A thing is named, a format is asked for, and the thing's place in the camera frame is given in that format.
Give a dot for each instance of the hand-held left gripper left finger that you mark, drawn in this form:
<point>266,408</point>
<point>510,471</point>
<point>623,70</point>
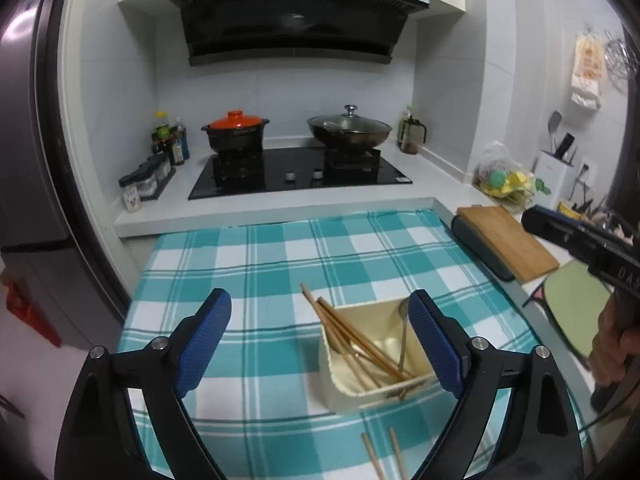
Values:
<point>207,342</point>

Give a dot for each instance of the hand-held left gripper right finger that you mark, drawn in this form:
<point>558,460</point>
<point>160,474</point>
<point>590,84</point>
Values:
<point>434,345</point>

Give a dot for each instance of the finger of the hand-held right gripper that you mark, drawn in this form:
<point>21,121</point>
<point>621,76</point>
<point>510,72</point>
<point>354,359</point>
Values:
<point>547,225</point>

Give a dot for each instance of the large metal spoon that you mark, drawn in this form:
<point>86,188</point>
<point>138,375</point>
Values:
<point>401,332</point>

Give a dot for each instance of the wooden chopstick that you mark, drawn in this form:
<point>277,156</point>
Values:
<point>357,357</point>
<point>345,340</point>
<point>373,457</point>
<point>398,455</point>
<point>372,342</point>
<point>362,342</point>

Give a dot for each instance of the cream utensil holder box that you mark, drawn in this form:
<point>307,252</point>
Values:
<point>345,387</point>

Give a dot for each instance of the person's right hand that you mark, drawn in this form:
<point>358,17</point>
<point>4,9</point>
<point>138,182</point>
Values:
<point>605,345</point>

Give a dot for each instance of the yellow packet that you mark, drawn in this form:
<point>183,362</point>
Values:
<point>570,208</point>

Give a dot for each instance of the wooden cutting board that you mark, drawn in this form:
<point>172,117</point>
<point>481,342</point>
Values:
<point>510,242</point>

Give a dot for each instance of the white knife block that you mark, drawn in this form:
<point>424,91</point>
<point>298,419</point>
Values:
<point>554,177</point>

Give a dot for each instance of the green mat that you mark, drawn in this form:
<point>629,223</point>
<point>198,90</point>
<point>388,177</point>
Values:
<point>575,305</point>

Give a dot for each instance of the plastic bag with sponges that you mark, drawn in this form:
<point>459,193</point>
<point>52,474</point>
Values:
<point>505,177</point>

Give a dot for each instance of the teal checked tablecloth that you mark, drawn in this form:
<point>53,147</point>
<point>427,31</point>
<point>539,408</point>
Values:
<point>250,270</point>

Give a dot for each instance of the grey spatula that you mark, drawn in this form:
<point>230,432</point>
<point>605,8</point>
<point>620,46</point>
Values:
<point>555,127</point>

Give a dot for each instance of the hanging printed bag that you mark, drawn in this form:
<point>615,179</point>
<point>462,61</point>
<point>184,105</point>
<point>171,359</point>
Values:
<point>587,72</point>

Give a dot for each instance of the white label spice jar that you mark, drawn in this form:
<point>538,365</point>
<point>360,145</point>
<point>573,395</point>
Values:
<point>131,199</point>

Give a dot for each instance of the glass french press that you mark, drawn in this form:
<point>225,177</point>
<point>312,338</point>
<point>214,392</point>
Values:
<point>411,135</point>

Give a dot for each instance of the black lid spice jar rack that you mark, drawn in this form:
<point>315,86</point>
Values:
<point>150,175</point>

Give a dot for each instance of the red paper item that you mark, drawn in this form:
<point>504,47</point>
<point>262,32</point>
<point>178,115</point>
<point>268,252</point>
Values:
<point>30,312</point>

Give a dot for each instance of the hanging metal rack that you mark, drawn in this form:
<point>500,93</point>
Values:
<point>620,57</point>

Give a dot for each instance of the black glass cooktop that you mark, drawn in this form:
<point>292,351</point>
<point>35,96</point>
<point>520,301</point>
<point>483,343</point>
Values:
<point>300,175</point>

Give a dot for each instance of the dark sauce bottle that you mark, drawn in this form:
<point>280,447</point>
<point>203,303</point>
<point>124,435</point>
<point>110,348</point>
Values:
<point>179,142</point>

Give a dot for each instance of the clay pot with orange lid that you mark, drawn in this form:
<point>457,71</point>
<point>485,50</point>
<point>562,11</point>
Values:
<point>235,130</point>

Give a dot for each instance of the wok with glass lid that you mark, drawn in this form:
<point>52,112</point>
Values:
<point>350,130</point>

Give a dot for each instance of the dark grey refrigerator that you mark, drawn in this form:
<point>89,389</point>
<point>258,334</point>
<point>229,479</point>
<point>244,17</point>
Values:
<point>35,160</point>

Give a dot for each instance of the black range hood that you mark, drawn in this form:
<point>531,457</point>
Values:
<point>290,15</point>

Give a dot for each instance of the white wall socket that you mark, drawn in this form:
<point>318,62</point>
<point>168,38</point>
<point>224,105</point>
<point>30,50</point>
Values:
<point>587,170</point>

